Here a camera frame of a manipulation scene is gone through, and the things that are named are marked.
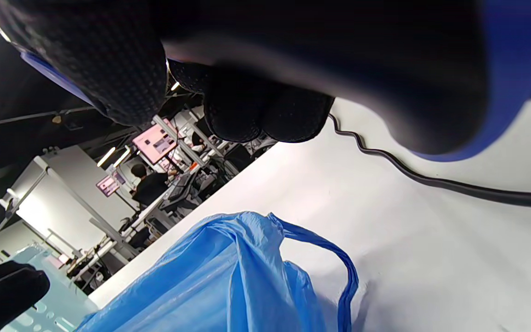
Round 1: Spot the light blue plastic basket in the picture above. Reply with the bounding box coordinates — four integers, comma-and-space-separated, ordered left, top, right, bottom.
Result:
0, 243, 101, 332

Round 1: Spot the small background monitor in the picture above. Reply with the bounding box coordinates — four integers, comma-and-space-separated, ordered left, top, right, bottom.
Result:
96, 174, 121, 198

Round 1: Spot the person's left hand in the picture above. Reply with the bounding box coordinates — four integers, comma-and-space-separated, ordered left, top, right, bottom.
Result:
0, 261, 51, 332

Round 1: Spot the blue plastic bag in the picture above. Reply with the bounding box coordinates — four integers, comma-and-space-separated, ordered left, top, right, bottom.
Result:
76, 211, 360, 332

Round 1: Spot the black barcode scanner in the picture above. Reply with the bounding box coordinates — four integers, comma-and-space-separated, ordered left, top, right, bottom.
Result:
20, 0, 531, 163

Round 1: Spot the person's right hand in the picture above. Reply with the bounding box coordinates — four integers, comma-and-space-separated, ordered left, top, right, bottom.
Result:
0, 0, 335, 143

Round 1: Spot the black scanner cable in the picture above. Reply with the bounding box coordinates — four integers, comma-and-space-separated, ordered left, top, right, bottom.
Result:
328, 113, 531, 209

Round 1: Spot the white partition cabinet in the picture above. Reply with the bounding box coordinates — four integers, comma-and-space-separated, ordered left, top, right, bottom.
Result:
0, 145, 138, 259

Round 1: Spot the large background monitor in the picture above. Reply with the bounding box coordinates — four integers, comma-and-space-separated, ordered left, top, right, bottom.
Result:
132, 119, 178, 165

